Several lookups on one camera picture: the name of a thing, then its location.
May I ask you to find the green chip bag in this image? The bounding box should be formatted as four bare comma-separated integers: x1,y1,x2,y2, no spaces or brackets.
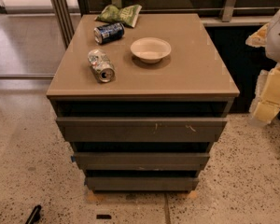
95,5,142,28

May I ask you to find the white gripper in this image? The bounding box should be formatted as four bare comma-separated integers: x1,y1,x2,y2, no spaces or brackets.
245,23,280,127

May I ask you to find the blue soda can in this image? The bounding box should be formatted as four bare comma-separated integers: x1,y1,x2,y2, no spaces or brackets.
93,22,124,45

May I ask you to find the grey drawer cabinet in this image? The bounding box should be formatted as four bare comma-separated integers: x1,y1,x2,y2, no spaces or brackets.
47,14,239,179

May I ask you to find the silver crushed soda can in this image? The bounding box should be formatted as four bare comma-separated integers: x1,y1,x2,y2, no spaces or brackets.
88,49,115,83

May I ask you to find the grey metal frame post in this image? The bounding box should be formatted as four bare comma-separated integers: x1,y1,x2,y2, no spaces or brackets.
50,0,74,48

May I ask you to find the black object on floor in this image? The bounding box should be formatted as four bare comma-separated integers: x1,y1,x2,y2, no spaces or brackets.
25,205,42,224

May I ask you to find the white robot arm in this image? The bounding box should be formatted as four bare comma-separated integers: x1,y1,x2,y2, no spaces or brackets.
245,9,280,127

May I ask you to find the grey bottom drawer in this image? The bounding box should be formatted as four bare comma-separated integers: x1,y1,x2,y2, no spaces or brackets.
85,177,199,191

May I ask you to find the grey drawer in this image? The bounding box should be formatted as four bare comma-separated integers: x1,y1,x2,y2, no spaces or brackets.
56,117,227,143
74,152,209,171
85,177,199,191

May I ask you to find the white paper bowl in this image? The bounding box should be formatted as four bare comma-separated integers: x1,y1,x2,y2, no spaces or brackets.
131,37,172,63

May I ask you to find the grey top drawer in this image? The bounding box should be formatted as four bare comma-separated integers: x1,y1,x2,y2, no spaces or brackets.
56,117,227,143

